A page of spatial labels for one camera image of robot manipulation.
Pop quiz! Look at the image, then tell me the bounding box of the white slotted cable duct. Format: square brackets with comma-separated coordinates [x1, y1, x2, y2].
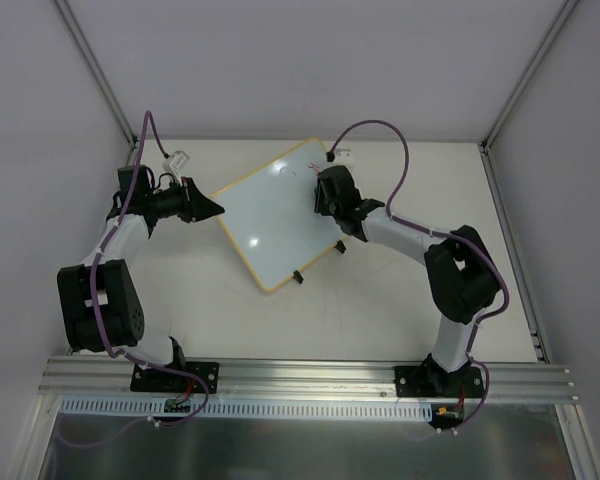
[59, 396, 433, 423]

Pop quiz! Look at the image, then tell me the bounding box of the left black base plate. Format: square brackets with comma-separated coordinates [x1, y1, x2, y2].
[130, 361, 220, 395]

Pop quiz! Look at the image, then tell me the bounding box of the right aluminium frame post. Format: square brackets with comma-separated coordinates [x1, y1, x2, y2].
[479, 0, 582, 364]

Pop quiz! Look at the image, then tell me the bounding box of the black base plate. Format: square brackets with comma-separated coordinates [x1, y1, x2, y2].
[394, 365, 484, 399]
[130, 361, 220, 395]

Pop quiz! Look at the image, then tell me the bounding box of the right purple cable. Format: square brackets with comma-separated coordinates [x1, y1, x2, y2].
[325, 119, 511, 441]

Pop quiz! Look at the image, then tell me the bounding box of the aluminium frame post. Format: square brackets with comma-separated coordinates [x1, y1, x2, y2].
[50, 0, 138, 165]
[479, 0, 582, 364]

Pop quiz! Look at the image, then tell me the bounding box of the aluminium mounting rail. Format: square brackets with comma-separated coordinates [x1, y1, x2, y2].
[37, 355, 580, 405]

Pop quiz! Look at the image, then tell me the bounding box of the right black stand foot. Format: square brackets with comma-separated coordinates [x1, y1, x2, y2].
[334, 240, 346, 254]

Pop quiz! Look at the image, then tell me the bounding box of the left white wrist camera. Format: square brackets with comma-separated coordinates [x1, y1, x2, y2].
[162, 150, 190, 177]

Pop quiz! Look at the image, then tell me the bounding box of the purple cable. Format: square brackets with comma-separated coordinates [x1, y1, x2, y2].
[54, 110, 211, 449]
[325, 119, 511, 441]

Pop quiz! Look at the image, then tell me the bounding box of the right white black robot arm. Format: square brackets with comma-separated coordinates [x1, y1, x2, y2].
[314, 165, 502, 397]

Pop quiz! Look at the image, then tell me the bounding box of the left aluminium frame post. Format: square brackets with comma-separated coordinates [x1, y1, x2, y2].
[50, 0, 138, 165]

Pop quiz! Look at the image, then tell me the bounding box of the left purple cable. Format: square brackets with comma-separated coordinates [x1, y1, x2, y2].
[54, 110, 211, 449]

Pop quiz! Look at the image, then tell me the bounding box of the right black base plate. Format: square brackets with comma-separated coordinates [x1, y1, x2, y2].
[394, 365, 484, 399]

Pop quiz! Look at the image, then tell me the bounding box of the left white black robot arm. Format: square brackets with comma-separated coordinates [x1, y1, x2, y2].
[57, 165, 225, 396]

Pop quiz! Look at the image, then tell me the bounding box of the gold framed whiteboard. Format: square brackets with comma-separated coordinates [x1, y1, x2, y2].
[212, 137, 345, 293]

